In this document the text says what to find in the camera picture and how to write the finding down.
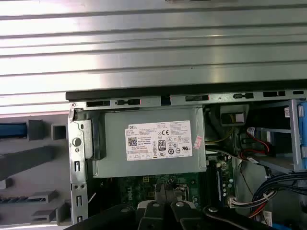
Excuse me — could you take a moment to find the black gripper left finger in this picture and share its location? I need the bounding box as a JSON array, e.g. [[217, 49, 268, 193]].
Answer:
[[69, 183, 169, 230]]

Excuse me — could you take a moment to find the yellow wire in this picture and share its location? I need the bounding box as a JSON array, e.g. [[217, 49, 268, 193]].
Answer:
[[206, 124, 235, 146]]

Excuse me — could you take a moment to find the blue drive cage latch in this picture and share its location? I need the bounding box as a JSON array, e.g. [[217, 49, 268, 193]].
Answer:
[[297, 100, 307, 171]]

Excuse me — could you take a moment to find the hard disk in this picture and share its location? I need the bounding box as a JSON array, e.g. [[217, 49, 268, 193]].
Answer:
[[0, 122, 27, 139]]

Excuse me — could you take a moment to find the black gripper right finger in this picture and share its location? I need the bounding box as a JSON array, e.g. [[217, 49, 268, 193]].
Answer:
[[165, 185, 274, 230]]

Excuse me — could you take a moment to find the green motherboard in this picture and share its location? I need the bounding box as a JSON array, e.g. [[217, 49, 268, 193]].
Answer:
[[115, 153, 237, 209]]

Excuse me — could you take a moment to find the grey Dell power supply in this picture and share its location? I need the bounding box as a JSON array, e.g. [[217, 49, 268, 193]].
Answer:
[[92, 106, 207, 179]]

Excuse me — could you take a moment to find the grey parts rack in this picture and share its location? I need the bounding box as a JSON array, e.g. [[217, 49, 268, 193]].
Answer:
[[0, 118, 72, 227]]

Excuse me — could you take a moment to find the metal drive cage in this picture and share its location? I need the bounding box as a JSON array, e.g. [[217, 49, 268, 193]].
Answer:
[[251, 98, 307, 173]]

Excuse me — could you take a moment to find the black open PC case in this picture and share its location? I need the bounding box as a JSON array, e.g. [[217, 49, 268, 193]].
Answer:
[[65, 82, 307, 230]]

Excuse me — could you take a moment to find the RAM stick in slot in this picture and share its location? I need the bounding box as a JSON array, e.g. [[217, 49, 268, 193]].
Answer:
[[215, 167, 223, 207]]

